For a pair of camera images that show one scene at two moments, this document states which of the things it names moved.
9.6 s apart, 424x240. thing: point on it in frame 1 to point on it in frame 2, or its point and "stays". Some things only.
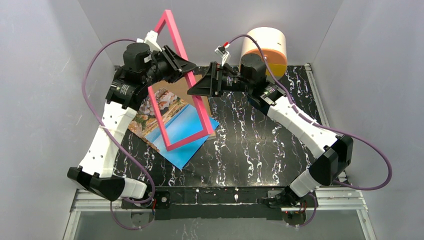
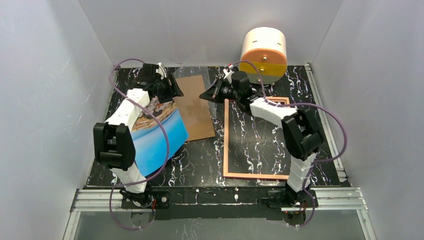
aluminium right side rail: x=342 y=176 stays
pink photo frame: x=207 y=125 to x=253 y=148
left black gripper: x=168 y=62 to x=168 y=88
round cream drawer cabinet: x=273 y=45 stays
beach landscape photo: x=181 y=120 to x=149 y=137
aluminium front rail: x=350 y=200 stays
